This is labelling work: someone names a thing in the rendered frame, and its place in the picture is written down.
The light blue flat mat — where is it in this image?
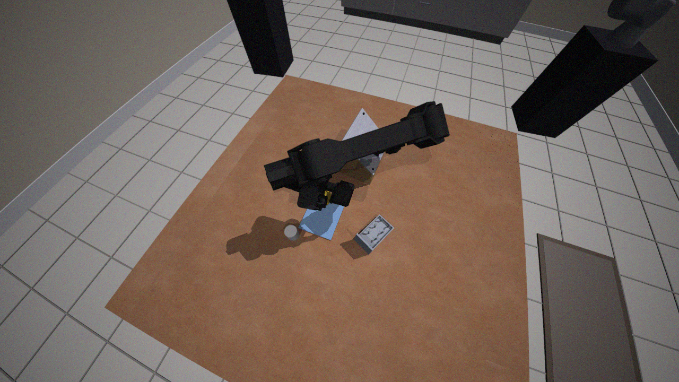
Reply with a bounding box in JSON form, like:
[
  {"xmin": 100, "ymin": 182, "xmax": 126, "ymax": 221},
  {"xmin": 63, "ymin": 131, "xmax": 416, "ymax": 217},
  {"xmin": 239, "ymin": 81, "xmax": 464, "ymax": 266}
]
[{"xmin": 298, "ymin": 203, "xmax": 344, "ymax": 240}]

